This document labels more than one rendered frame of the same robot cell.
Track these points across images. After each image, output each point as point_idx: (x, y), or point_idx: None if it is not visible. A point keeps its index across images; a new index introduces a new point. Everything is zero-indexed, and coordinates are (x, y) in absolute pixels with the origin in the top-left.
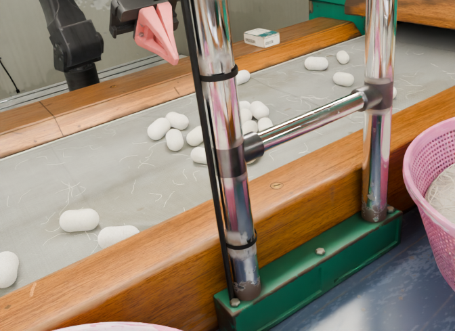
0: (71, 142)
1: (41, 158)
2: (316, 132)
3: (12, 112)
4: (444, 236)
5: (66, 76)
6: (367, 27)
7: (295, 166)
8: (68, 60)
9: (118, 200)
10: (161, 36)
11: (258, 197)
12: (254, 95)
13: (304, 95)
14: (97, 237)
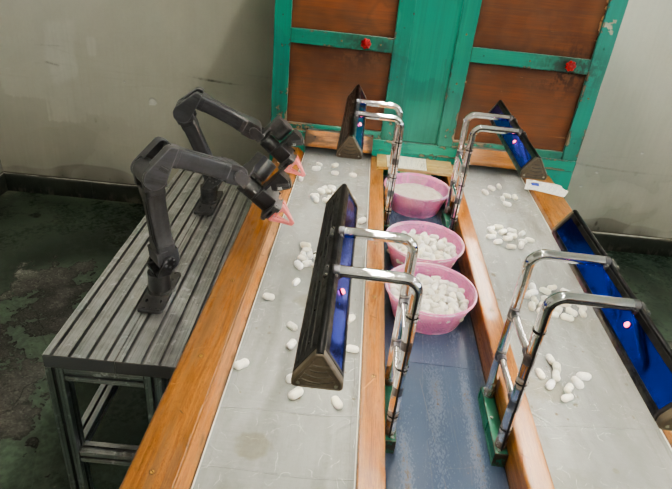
0: (291, 210)
1: (293, 216)
2: (353, 190)
3: (257, 206)
4: (408, 202)
5: (208, 191)
6: (391, 163)
7: (373, 197)
8: (217, 182)
9: None
10: (301, 167)
11: (377, 204)
12: (314, 183)
13: (329, 180)
14: (359, 221)
